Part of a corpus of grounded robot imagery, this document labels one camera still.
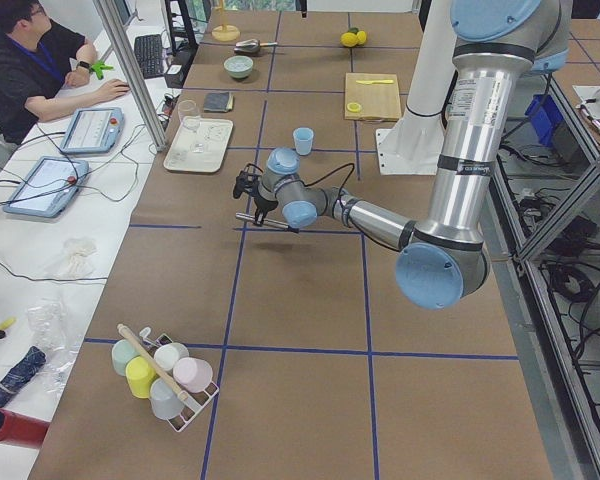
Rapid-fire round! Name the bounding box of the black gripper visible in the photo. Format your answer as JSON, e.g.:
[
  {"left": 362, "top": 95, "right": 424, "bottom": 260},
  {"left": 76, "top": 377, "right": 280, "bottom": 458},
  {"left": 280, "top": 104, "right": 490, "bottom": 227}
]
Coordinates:
[{"left": 253, "top": 176, "right": 279, "bottom": 227}]

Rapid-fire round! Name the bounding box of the steel muddler black tip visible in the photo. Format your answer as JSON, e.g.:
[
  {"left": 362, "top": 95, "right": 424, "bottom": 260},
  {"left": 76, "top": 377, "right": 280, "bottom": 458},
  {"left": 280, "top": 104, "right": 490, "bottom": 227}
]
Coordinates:
[{"left": 235, "top": 212, "right": 299, "bottom": 233}]

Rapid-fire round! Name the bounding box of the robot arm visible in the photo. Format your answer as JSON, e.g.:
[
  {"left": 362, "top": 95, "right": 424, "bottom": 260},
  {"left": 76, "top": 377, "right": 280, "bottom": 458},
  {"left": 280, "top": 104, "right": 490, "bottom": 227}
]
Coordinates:
[{"left": 233, "top": 1, "right": 572, "bottom": 310}]

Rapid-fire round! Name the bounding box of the light blue paper cup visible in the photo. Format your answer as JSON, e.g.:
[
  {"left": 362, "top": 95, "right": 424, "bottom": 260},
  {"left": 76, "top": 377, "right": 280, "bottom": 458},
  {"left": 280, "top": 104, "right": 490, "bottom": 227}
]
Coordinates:
[{"left": 293, "top": 127, "right": 314, "bottom": 156}]

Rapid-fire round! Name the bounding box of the white cup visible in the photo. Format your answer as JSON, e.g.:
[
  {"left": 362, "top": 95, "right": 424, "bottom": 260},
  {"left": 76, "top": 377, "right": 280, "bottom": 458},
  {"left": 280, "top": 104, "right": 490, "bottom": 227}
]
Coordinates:
[{"left": 153, "top": 342, "right": 189, "bottom": 374}]

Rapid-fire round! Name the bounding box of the pink cup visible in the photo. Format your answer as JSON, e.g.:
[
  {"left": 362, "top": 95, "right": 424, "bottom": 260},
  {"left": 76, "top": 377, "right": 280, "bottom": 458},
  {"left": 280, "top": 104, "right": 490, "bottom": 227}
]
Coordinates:
[{"left": 173, "top": 357, "right": 213, "bottom": 393}]

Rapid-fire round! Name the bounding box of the mint green cup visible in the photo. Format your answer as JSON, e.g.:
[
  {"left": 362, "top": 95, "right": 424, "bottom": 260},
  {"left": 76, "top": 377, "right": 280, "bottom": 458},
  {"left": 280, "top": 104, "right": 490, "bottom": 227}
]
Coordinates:
[{"left": 111, "top": 339, "right": 139, "bottom": 377}]

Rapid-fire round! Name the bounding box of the whole yellow lemon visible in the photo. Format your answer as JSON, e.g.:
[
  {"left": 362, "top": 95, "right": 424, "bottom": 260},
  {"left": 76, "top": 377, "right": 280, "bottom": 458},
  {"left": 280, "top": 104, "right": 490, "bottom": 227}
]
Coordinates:
[{"left": 340, "top": 28, "right": 368, "bottom": 48}]

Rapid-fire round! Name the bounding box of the yellow cup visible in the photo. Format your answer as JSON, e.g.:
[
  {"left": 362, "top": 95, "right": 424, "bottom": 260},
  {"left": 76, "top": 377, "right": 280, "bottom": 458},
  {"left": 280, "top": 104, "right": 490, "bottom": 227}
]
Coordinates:
[{"left": 125, "top": 356, "right": 157, "bottom": 399}]

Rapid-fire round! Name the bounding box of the grey translucent cup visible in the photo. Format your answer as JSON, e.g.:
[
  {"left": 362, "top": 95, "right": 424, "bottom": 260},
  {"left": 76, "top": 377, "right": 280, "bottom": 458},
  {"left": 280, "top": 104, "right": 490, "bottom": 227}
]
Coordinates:
[{"left": 150, "top": 378, "right": 184, "bottom": 420}]

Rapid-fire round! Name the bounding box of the cream bear serving tray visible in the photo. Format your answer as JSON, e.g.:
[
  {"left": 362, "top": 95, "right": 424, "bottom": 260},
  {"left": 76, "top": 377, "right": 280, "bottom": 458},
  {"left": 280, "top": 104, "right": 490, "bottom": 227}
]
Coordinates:
[{"left": 163, "top": 116, "right": 233, "bottom": 174}]

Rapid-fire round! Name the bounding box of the grey folded cloth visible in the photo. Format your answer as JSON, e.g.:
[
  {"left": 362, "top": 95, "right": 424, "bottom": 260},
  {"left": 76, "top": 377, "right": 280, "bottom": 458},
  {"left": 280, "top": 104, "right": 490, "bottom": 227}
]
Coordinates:
[{"left": 203, "top": 91, "right": 234, "bottom": 113}]

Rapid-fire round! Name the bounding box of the clear wine glass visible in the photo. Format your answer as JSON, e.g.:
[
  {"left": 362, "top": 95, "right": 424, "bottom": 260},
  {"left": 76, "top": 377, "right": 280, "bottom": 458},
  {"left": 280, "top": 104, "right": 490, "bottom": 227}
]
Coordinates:
[{"left": 177, "top": 100, "right": 204, "bottom": 153}]

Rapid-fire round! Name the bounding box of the green bowl of ice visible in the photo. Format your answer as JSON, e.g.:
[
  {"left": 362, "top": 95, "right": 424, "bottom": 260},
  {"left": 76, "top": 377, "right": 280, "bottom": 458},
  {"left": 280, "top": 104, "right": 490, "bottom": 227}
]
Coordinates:
[{"left": 223, "top": 55, "right": 254, "bottom": 80}]

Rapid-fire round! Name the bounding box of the wooden cutting board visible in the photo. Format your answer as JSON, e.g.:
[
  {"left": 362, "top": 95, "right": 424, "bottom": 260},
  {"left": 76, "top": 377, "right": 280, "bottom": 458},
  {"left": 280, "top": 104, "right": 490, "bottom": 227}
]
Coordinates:
[{"left": 344, "top": 73, "right": 402, "bottom": 121}]

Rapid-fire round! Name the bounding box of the steel ice scoop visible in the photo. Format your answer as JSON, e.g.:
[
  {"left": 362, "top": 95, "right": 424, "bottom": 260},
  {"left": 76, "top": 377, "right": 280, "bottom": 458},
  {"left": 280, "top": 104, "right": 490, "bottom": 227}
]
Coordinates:
[{"left": 234, "top": 39, "right": 278, "bottom": 56}]

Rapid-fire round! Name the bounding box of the wooden rack rod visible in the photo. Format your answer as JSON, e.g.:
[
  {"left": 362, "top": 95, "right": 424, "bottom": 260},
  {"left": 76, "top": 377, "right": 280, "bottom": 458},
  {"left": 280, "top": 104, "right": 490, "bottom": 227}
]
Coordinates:
[{"left": 117, "top": 323, "right": 189, "bottom": 403}]

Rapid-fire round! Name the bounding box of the yellow plastic knife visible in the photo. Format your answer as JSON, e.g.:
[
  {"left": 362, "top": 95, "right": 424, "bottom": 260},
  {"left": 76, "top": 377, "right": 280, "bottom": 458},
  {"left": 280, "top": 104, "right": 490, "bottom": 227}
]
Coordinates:
[{"left": 355, "top": 78, "right": 394, "bottom": 85}]

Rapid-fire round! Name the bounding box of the round wooden stand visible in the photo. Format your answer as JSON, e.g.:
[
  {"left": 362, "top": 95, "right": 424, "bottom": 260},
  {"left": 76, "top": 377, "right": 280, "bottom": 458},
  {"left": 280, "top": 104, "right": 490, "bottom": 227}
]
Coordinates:
[{"left": 211, "top": 0, "right": 240, "bottom": 42}]

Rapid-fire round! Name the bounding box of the blue teach pendant far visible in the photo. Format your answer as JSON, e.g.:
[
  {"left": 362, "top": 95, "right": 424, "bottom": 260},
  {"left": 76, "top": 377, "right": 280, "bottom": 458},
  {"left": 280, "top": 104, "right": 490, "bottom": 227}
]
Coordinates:
[{"left": 59, "top": 107, "right": 124, "bottom": 154}]

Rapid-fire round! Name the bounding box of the blue teach pendant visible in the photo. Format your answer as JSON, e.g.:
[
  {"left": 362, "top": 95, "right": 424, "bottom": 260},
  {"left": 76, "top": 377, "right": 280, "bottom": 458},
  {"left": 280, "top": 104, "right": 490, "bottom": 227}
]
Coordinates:
[
  {"left": 59, "top": 107, "right": 124, "bottom": 154},
  {"left": 2, "top": 156, "right": 90, "bottom": 218}
]

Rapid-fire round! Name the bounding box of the black keyboard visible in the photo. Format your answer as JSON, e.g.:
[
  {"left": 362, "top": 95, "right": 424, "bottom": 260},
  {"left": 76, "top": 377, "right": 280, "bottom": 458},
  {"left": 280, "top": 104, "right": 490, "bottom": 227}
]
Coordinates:
[{"left": 133, "top": 34, "right": 164, "bottom": 79}]

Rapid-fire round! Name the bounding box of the blue teach pendant near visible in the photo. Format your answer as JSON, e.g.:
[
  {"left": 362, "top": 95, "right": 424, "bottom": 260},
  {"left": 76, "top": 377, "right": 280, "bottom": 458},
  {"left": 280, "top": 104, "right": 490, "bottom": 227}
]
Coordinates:
[{"left": 2, "top": 156, "right": 90, "bottom": 218}]

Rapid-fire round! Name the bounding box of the clear plastic bag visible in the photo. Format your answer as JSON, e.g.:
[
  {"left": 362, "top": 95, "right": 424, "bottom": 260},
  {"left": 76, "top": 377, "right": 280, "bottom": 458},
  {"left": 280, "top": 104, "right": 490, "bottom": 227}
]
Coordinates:
[{"left": 26, "top": 299, "right": 81, "bottom": 398}]

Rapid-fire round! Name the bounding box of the folded blue umbrella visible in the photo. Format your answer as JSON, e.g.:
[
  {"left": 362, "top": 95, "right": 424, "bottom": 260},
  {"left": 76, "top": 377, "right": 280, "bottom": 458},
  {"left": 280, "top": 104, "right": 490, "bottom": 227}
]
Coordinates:
[{"left": 0, "top": 346, "right": 46, "bottom": 408}]

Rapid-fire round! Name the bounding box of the seated person black shirt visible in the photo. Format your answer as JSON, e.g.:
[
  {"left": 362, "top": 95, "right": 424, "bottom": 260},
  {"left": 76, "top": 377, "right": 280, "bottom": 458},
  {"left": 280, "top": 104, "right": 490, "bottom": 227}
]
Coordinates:
[{"left": 0, "top": 1, "right": 129, "bottom": 145}]

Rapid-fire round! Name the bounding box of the red cylinder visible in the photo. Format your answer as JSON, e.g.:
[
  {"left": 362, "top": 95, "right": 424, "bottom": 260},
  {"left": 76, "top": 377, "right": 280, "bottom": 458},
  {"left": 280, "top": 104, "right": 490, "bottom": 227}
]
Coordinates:
[{"left": 0, "top": 409, "right": 50, "bottom": 449}]

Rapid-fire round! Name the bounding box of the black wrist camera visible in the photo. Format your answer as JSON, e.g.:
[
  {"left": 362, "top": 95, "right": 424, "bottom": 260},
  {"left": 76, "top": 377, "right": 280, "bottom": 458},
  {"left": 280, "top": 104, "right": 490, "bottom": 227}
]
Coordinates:
[{"left": 232, "top": 170, "right": 261, "bottom": 199}]

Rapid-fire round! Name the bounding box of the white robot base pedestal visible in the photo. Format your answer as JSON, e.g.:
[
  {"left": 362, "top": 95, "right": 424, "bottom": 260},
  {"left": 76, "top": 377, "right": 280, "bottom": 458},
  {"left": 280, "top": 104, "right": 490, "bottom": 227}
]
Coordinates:
[{"left": 376, "top": 0, "right": 456, "bottom": 175}]

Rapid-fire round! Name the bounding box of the white wire cup rack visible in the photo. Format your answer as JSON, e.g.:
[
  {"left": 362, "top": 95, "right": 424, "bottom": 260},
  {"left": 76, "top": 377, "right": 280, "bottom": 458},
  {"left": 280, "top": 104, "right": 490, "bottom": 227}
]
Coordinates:
[{"left": 139, "top": 327, "right": 219, "bottom": 432}]

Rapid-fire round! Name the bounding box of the aluminium frame post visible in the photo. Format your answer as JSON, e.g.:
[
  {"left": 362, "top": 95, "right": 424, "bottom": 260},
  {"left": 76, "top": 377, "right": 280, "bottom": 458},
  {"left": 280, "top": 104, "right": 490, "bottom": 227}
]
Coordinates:
[{"left": 93, "top": 0, "right": 167, "bottom": 152}]

